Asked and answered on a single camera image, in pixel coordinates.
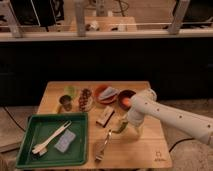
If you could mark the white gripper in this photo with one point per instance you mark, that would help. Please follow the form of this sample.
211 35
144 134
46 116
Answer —
134 117

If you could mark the green pepper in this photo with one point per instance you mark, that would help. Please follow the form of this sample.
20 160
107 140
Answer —
121 128

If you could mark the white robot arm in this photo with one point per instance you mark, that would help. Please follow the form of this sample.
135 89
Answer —
145 103

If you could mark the small metal cup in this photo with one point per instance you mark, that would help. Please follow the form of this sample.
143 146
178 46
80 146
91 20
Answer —
65 101

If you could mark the orange ball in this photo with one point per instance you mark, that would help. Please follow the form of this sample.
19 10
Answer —
126 102

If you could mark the dark red bowl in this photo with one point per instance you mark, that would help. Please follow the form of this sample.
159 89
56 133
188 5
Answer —
122 95

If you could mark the white brown block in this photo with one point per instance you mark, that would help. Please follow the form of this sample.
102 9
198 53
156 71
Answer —
105 116

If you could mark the grey blue cloth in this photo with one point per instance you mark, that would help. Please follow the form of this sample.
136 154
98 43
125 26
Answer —
108 92

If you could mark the orange plate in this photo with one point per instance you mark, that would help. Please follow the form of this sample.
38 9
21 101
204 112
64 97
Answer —
98 91

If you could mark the brown patterned jar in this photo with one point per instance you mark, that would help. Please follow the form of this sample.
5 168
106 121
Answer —
85 100

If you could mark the blue sponge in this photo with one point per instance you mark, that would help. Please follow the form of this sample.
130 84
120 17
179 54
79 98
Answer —
64 141

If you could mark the green plastic tray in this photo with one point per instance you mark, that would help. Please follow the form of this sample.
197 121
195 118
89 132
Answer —
41 127

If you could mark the white plastic fork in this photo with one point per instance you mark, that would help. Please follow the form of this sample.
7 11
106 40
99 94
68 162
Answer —
39 147

